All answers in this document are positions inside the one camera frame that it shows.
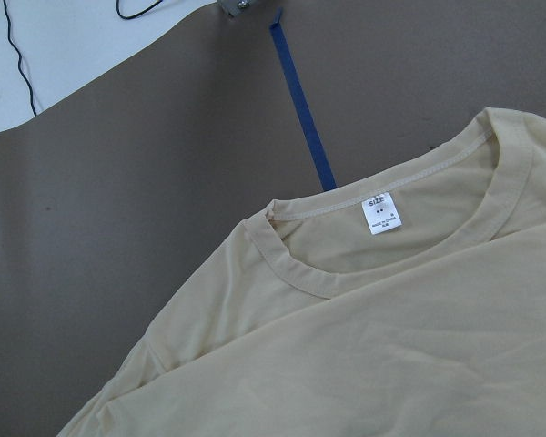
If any cream long-sleeve printed shirt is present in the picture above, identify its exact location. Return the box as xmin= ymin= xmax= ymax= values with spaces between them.
xmin=62 ymin=108 xmax=546 ymax=436

